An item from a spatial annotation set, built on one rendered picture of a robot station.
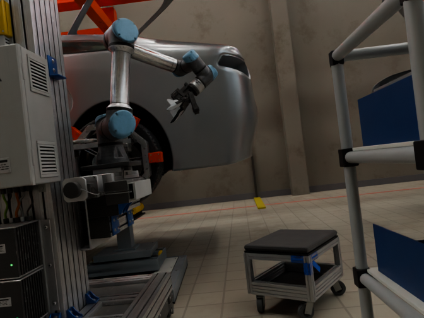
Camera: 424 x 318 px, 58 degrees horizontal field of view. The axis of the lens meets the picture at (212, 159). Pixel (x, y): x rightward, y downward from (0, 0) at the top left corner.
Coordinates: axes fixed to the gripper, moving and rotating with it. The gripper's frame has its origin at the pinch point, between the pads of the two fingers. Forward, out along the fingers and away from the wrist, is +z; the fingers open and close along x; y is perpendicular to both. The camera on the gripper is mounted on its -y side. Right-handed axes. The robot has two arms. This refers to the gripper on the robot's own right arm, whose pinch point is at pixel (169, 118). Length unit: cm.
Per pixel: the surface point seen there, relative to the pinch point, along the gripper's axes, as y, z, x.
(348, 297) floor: -124, 2, -36
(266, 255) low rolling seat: -79, 17, -16
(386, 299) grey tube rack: -100, 24, 92
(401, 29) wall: -14, -532, -432
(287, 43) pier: 125, -362, -425
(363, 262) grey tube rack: -95, 17, 79
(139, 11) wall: 394, -240, -437
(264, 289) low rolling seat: -89, 29, -23
